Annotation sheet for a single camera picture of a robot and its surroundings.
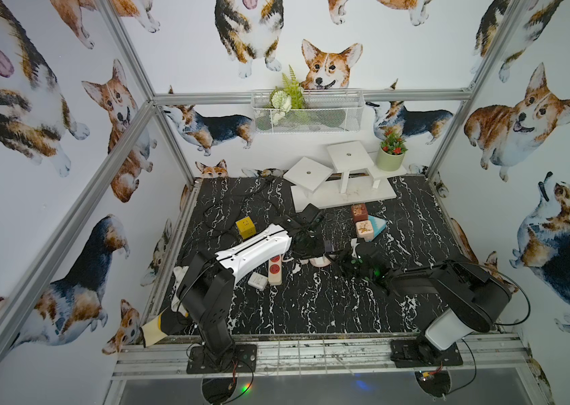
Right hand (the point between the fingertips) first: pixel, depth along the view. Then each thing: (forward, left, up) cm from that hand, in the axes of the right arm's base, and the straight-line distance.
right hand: (322, 256), depth 87 cm
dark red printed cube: (+18, -15, +1) cm, 24 cm away
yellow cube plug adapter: (+13, +29, -1) cm, 32 cm away
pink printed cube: (+10, -16, +1) cm, 19 cm away
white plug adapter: (-7, +23, -5) cm, 24 cm away
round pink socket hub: (-2, +1, 0) cm, 2 cm away
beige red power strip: (-3, +17, -5) cm, 18 cm away
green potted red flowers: (+34, -27, +17) cm, 47 cm away
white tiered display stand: (+42, -17, -6) cm, 46 cm away
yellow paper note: (-22, +53, -5) cm, 58 cm away
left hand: (+1, -1, +4) cm, 4 cm away
